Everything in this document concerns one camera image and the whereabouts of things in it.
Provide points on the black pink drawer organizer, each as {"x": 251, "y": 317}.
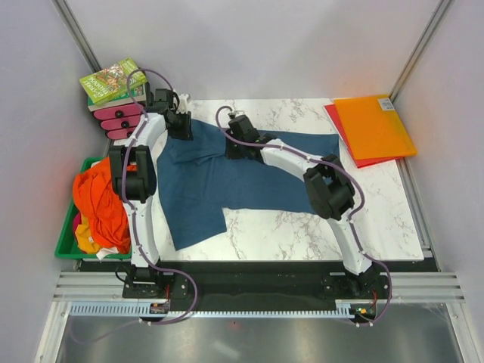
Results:
{"x": 120, "y": 122}

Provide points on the grey slotted cable duct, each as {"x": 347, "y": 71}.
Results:
{"x": 145, "y": 308}

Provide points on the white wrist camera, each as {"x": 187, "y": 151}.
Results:
{"x": 182, "y": 103}
{"x": 235, "y": 113}

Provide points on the dark green book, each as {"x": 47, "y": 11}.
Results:
{"x": 139, "y": 94}

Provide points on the light green book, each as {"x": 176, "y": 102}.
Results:
{"x": 109, "y": 83}

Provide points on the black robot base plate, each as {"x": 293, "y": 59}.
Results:
{"x": 247, "y": 284}

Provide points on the orange plastic folder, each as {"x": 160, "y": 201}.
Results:
{"x": 373, "y": 128}

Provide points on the yellow shirt in bin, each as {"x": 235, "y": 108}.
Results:
{"x": 85, "y": 241}

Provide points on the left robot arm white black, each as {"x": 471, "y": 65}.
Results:
{"x": 133, "y": 171}

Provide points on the green plastic bin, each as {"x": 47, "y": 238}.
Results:
{"x": 67, "y": 246}

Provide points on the blue polo shirt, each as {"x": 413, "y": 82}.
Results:
{"x": 196, "y": 181}

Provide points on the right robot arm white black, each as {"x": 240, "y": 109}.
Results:
{"x": 330, "y": 189}

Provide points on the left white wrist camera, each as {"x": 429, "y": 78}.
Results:
{"x": 182, "y": 103}

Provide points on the red plastic folder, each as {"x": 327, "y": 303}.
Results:
{"x": 335, "y": 118}

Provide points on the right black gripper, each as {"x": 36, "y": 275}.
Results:
{"x": 230, "y": 153}

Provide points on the orange shirt in bin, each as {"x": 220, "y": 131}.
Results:
{"x": 101, "y": 208}

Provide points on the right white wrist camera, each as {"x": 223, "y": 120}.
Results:
{"x": 235, "y": 113}

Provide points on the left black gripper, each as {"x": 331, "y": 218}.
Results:
{"x": 186, "y": 133}

